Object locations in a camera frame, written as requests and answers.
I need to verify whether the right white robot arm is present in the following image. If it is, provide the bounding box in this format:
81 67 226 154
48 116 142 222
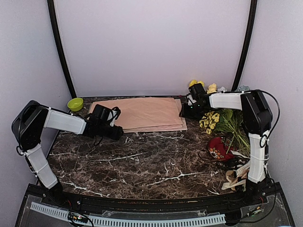
179 88 273 183

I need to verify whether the white slotted cable duct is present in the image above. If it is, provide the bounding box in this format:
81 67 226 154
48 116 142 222
30 202 226 227

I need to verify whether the red floral tin lid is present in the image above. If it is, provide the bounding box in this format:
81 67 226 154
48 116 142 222
207 137 235 162

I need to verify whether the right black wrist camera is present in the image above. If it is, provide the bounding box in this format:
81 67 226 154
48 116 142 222
188 83 206 100

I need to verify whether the bunch of fake flowers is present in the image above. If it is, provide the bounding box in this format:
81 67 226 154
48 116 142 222
203 85 252 157

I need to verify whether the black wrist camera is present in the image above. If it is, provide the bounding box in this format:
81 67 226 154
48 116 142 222
92 104 113 122
188 83 206 100

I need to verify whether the pink wrapping paper stack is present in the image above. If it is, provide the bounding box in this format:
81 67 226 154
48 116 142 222
89 97 182 130

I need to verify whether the left black frame post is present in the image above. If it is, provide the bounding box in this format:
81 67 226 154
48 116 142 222
47 0 77 98

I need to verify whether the bright yellow flower stem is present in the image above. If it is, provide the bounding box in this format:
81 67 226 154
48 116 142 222
189 79 205 87

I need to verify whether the green plastic bowl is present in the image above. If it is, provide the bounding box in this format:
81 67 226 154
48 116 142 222
67 97 84 112

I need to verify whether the black frame post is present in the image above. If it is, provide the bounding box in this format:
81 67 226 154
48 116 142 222
47 0 77 98
232 0 258 91

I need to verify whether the right black frame post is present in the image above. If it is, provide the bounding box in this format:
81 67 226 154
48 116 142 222
232 0 258 91

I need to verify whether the pale yellow flower stem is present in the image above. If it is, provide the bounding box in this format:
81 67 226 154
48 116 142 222
207 83 217 94

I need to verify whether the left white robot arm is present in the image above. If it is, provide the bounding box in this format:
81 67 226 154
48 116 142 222
11 100 124 206

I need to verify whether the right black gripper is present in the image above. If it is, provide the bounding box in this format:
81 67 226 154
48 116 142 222
179 102 206 120

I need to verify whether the small yellow blossom sprig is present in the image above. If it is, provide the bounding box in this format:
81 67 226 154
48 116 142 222
199 111 220 135

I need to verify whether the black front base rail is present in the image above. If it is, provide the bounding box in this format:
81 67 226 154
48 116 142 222
22 183 286 214

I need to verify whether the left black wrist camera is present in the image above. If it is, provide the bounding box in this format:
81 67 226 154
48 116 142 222
92 104 113 122

